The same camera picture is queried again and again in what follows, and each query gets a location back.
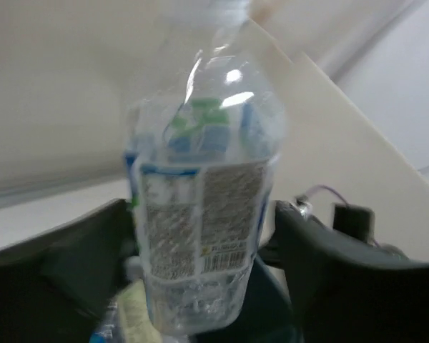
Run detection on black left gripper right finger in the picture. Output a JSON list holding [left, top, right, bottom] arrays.
[[275, 201, 429, 342]]

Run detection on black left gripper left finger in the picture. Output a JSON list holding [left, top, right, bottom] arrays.
[[0, 199, 135, 342]]

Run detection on clear bottle white blue label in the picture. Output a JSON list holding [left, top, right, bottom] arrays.
[[123, 1, 285, 337]]

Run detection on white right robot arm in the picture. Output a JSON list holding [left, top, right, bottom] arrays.
[[332, 204, 408, 259]]

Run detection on dark green plastic bin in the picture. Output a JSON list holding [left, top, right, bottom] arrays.
[[190, 257, 304, 343]]

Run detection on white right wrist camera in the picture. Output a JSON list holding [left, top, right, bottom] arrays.
[[295, 194, 312, 219]]

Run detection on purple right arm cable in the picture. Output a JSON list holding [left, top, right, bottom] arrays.
[[300, 184, 383, 247]]

